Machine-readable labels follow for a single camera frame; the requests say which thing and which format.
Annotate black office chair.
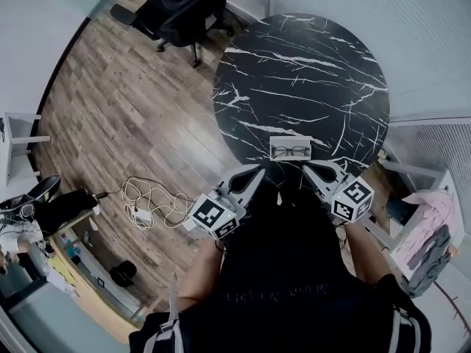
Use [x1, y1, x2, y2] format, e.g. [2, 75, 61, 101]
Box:
[109, 0, 237, 69]

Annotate black round bin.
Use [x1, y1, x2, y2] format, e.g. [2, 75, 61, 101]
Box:
[109, 260, 138, 288]

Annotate person's left forearm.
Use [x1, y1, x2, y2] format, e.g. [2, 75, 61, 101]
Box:
[175, 236, 228, 311]

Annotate small white side table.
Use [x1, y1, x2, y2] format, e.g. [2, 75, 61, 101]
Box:
[2, 112, 52, 179]

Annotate light wooden desk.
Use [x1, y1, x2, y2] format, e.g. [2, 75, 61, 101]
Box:
[49, 211, 163, 324]

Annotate person's right forearm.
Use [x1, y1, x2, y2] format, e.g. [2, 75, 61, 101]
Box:
[343, 220, 394, 287]

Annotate thin black cable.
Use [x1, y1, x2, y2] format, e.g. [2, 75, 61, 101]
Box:
[93, 188, 196, 202]

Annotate black headset with cables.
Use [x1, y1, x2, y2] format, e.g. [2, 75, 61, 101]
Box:
[0, 194, 37, 221]

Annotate pink cloth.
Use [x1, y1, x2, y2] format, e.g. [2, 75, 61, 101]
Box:
[398, 189, 458, 272]

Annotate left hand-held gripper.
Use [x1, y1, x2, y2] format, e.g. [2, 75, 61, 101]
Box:
[187, 163, 267, 240]

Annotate white tray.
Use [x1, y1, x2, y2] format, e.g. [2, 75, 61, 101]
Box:
[269, 135, 313, 162]

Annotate white power adapter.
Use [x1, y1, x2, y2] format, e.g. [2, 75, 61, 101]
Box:
[129, 205, 152, 227]

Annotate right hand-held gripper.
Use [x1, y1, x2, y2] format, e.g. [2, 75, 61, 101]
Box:
[302, 160, 376, 228]

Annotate grey cloth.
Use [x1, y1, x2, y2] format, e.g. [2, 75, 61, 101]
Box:
[400, 224, 453, 299]

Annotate black-framed eyeglasses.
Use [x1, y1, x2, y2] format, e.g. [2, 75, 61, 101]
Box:
[273, 145, 308, 159]

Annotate grey shoulder strap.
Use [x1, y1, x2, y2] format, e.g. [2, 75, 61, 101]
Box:
[142, 272, 185, 353]
[388, 307, 421, 353]

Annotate yellow cloth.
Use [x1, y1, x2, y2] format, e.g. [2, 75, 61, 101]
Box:
[46, 255, 77, 290]

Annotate tangled white cable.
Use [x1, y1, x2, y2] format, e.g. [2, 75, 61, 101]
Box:
[121, 176, 196, 232]

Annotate person's black clothed body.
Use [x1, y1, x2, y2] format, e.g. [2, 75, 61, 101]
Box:
[128, 182, 432, 353]

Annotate white window blinds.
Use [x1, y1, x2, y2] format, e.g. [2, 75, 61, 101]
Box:
[389, 118, 471, 215]

